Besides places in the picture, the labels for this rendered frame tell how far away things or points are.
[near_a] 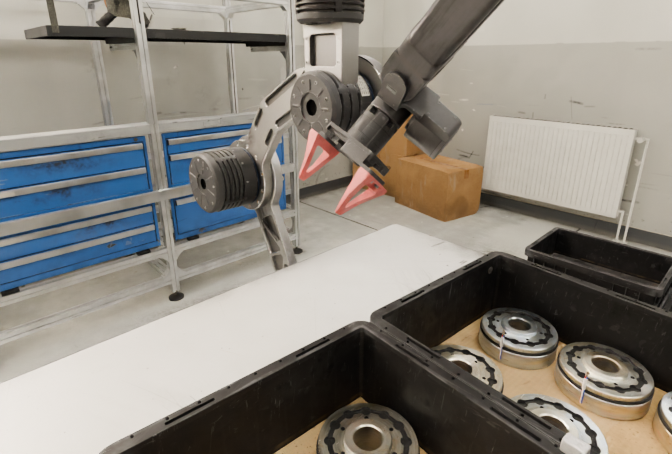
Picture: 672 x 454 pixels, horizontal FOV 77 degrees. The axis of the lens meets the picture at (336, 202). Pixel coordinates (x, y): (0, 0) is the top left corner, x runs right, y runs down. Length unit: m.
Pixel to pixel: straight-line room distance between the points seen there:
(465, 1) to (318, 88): 0.42
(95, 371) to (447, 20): 0.80
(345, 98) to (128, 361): 0.63
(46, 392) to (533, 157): 3.30
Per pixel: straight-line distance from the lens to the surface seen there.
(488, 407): 0.44
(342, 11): 0.85
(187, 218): 2.36
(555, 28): 3.65
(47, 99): 2.95
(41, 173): 2.11
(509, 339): 0.66
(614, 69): 3.52
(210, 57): 3.29
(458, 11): 0.50
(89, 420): 0.82
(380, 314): 0.54
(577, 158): 3.50
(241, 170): 1.25
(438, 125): 0.61
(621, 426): 0.64
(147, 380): 0.86
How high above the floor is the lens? 1.23
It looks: 19 degrees down
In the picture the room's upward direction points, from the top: straight up
